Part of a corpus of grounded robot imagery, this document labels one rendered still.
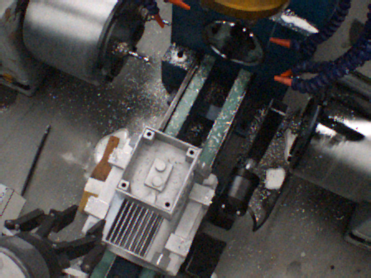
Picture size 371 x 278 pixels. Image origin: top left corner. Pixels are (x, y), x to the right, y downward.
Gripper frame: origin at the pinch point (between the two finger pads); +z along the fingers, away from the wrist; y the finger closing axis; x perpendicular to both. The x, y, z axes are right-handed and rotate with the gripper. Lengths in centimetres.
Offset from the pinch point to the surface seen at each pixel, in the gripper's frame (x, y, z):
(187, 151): -14.4, -8.9, 13.9
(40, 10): -26.7, 30.4, 21.4
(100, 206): 0.7, 1.1, 13.2
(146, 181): -7.4, -4.9, 12.0
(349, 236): -6, -49, 44
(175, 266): 5.4, -15.0, 13.9
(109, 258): 14.4, -2.0, 23.5
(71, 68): -17.6, 20.8, 26.9
